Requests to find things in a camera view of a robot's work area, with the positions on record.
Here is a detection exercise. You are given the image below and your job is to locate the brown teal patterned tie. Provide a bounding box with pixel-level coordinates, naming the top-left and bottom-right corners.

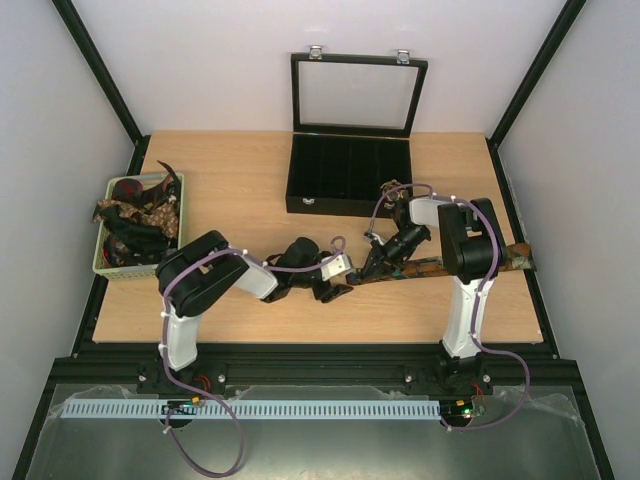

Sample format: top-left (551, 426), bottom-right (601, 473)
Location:
top-left (346, 243), bottom-right (537, 287)

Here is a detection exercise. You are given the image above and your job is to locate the green perforated plastic basket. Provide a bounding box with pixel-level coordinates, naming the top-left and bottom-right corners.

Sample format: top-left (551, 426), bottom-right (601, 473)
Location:
top-left (93, 163), bottom-right (186, 280)

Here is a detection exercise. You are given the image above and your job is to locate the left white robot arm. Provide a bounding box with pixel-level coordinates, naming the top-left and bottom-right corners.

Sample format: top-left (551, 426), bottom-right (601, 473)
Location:
top-left (156, 230), bottom-right (353, 371)

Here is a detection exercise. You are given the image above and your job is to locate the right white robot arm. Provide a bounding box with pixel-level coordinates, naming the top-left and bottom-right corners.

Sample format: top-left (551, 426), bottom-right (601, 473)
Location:
top-left (355, 196), bottom-right (507, 392)

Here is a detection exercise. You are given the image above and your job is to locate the pile of ties in basket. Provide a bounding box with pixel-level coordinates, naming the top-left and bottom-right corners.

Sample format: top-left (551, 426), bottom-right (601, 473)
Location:
top-left (93, 162), bottom-right (183, 267)

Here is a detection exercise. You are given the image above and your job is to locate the rolled patterned tie in box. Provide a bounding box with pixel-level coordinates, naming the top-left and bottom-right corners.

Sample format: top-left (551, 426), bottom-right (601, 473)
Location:
top-left (380, 179), bottom-right (410, 209)

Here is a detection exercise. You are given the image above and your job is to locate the black compartment storage box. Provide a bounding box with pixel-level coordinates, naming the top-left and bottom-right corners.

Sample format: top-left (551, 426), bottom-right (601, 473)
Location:
top-left (285, 50), bottom-right (429, 218)

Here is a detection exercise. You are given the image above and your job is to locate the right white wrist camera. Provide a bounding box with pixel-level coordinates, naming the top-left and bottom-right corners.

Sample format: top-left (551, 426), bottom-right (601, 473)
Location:
top-left (363, 231), bottom-right (386, 246)

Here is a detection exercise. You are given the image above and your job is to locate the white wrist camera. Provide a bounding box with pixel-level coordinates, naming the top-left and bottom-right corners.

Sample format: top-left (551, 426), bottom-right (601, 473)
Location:
top-left (363, 231), bottom-right (386, 246)
top-left (320, 253), bottom-right (353, 281)

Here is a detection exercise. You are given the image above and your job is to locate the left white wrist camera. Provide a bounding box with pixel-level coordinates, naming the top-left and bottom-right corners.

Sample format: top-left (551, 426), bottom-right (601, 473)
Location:
top-left (320, 253), bottom-right (353, 281)

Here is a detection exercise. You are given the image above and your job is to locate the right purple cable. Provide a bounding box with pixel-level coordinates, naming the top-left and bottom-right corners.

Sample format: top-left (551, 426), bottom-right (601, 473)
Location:
top-left (368, 182), bottom-right (531, 433)

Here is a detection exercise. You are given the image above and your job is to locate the purple cable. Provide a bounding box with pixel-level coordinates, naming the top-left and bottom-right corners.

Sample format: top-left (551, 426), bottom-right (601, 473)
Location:
top-left (160, 235), bottom-right (348, 476)
top-left (368, 182), bottom-right (531, 433)

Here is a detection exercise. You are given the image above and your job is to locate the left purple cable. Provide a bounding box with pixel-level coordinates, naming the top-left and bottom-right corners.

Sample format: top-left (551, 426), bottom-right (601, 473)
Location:
top-left (160, 235), bottom-right (348, 476)

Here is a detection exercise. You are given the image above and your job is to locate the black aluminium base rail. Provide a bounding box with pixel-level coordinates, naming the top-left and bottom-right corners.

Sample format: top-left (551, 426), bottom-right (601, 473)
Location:
top-left (45, 344), bottom-right (585, 399)

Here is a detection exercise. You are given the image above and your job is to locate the light blue cable duct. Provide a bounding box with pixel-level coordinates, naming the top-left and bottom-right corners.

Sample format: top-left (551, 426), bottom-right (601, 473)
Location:
top-left (60, 399), bottom-right (441, 421)

